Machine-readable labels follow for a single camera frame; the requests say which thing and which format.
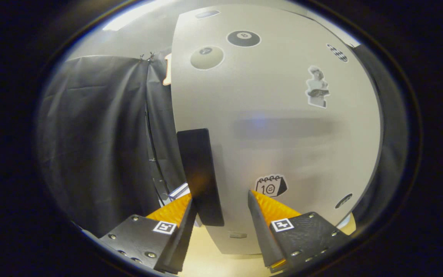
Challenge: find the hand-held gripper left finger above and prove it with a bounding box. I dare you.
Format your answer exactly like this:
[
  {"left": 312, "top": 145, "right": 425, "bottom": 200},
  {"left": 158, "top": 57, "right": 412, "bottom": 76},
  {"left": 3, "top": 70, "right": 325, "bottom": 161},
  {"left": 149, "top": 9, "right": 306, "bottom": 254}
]
[{"left": 98, "top": 192, "right": 198, "bottom": 274}]

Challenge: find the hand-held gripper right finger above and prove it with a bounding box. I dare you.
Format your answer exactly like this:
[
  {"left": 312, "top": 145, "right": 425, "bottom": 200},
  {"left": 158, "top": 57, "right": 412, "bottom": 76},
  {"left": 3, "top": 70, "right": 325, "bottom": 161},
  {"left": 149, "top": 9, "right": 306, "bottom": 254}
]
[{"left": 248, "top": 190, "right": 351, "bottom": 274}]

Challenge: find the black door handle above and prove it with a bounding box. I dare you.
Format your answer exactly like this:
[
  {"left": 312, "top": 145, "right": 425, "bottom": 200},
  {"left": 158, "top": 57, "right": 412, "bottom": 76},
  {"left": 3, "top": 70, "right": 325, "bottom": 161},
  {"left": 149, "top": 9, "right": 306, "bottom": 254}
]
[{"left": 177, "top": 128, "right": 225, "bottom": 227}]

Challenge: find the white cabinet door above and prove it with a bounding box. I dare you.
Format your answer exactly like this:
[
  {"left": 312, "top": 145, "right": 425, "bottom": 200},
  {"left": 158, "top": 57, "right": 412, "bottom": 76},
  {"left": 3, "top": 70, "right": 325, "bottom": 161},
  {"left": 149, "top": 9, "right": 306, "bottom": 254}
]
[{"left": 171, "top": 4, "right": 383, "bottom": 255}]

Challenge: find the black backdrop cloth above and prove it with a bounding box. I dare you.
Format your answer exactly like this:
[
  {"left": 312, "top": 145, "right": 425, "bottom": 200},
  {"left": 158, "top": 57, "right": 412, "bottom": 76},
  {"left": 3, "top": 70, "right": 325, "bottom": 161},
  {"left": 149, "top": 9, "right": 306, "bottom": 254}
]
[{"left": 37, "top": 42, "right": 410, "bottom": 237}]

